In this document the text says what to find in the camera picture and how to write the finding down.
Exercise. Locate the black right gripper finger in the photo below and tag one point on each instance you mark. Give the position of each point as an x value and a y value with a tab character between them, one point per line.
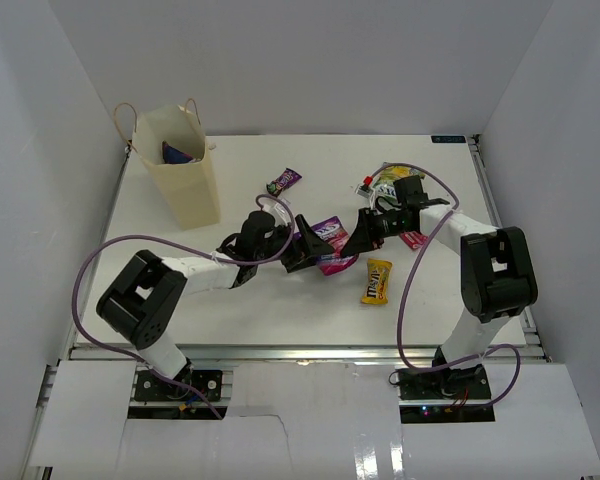
365	224
361	241

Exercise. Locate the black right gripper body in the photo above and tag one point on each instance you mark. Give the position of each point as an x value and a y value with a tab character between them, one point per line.
390	224

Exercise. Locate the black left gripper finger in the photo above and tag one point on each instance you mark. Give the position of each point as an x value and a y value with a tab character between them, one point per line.
297	257
309	242

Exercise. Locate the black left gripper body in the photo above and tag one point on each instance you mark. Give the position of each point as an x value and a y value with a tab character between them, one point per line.
277	242

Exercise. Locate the purple Fox's berries candy bag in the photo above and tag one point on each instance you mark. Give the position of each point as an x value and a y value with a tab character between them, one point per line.
333	232

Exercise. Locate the red small snack packet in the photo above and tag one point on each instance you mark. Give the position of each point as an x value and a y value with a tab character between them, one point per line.
414	240

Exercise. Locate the green Fox's spring candy bag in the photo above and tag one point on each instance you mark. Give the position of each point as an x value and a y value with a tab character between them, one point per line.
382	187

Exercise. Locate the yellow M&M's packet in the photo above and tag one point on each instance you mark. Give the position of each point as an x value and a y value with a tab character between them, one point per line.
376	288

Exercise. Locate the dark blue snack bag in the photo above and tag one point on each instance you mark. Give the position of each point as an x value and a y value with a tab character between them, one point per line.
173	156

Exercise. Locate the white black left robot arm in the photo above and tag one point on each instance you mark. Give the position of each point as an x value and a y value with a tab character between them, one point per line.
141	301

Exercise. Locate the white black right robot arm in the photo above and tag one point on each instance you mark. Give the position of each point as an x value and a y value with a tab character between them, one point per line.
497	280

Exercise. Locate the beige paper bag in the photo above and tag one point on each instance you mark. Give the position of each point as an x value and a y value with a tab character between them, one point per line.
189	190

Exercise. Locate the purple small candy packet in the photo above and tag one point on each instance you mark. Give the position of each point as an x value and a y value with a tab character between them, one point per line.
284	181

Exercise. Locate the white front cover panel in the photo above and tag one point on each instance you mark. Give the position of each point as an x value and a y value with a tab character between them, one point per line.
321	421

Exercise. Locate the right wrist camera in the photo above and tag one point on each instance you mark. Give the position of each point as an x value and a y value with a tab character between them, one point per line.
410	194

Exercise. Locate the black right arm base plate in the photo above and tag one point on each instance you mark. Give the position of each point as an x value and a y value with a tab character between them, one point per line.
449	384

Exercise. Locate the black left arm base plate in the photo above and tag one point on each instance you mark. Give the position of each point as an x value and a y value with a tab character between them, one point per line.
149	388

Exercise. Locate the aluminium table edge rail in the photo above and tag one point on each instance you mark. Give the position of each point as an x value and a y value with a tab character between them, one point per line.
204	353

